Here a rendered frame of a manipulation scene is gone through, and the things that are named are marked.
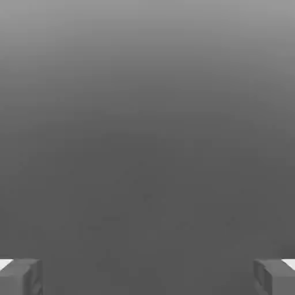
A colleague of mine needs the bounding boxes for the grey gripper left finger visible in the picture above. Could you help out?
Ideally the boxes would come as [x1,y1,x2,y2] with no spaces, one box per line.
[0,258,44,295]

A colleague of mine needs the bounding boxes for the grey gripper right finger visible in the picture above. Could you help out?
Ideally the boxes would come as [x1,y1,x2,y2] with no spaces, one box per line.
[252,258,295,295]

